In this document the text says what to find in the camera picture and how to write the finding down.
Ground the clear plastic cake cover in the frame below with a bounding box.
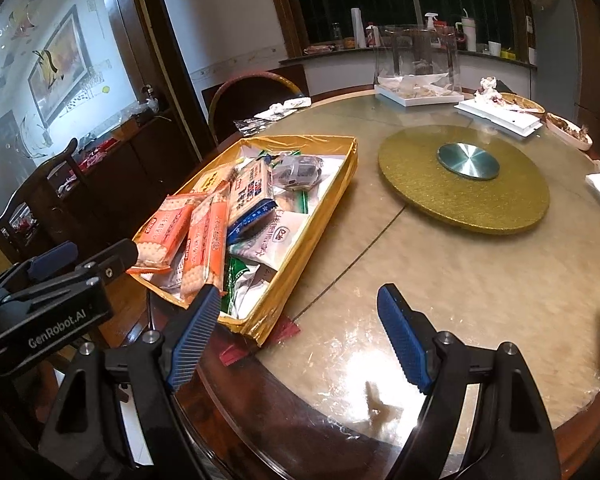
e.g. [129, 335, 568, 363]
[372, 24, 463, 96]

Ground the white bowl with scraps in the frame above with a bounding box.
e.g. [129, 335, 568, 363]
[545, 112, 594, 152]

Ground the round metal disc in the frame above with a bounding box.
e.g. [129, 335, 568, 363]
[436, 142, 501, 181]

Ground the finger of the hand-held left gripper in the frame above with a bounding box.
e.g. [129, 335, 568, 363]
[0, 241, 79, 291]
[79, 238, 140, 286]

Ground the blue cracker packet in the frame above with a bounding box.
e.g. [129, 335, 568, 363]
[226, 159, 277, 241]

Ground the red paper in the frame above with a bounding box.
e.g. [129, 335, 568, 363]
[219, 317, 301, 369]

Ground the grey refrigerator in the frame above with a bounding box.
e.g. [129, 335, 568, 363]
[527, 0, 581, 111]

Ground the framed wall picture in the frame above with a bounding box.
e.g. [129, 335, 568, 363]
[27, 5, 89, 129]

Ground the dark wooden sideboard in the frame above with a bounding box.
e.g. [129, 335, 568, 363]
[30, 110, 206, 261]

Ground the gold glitter turntable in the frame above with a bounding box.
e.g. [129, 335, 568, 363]
[377, 125, 551, 235]

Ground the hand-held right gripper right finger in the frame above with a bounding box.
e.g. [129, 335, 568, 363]
[376, 283, 563, 480]

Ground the white tumbler with straw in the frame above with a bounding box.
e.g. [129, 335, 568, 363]
[460, 9, 479, 52]

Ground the crumpled white tissue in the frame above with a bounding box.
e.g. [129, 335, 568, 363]
[267, 96, 312, 120]

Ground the dark wooden chair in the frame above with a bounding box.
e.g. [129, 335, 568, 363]
[0, 139, 86, 261]

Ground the small green snack packet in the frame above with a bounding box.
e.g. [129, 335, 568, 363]
[257, 149, 303, 162]

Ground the white rectangular tray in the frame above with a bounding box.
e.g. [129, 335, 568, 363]
[454, 97, 543, 137]

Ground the white paper roll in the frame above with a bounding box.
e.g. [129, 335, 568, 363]
[350, 7, 365, 50]

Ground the crumpled tissue pile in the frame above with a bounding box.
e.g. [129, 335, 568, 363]
[475, 76, 504, 104]

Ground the clear plastic wrap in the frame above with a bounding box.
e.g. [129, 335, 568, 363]
[232, 117, 271, 136]

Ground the gold cardboard box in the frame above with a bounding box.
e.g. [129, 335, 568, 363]
[130, 134, 359, 347]

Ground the white snack packet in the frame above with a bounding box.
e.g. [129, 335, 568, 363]
[227, 210, 306, 266]

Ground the dark grey snack packet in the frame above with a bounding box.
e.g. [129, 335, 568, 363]
[271, 154, 326, 193]

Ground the orange cracker packet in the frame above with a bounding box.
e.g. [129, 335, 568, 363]
[180, 182, 231, 297]
[126, 194, 208, 275]

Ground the rattan rim chair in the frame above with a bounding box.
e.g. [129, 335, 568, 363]
[202, 72, 308, 146]

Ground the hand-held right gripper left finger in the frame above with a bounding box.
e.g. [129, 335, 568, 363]
[37, 284, 225, 480]

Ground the wicker basket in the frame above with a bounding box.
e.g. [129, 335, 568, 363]
[499, 92, 547, 116]

